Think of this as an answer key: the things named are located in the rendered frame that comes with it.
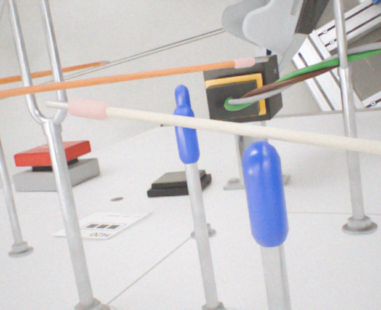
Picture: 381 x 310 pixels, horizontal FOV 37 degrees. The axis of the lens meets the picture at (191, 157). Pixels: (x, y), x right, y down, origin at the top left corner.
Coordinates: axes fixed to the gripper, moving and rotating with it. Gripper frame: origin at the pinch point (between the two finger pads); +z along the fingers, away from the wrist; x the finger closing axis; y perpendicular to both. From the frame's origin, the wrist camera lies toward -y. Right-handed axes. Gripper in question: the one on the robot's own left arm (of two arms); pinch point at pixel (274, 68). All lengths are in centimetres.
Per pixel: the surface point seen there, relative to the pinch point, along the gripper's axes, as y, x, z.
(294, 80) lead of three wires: 12.9, 18.6, -2.3
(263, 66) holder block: 9.1, 10.7, -1.6
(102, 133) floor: -43, -149, 53
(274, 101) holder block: 6.9, 9.8, 0.8
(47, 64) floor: -34, -201, 39
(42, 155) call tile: 18.2, -5.4, 10.6
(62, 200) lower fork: 24.3, 20.0, 3.3
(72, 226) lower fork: 23.9, 20.3, 4.3
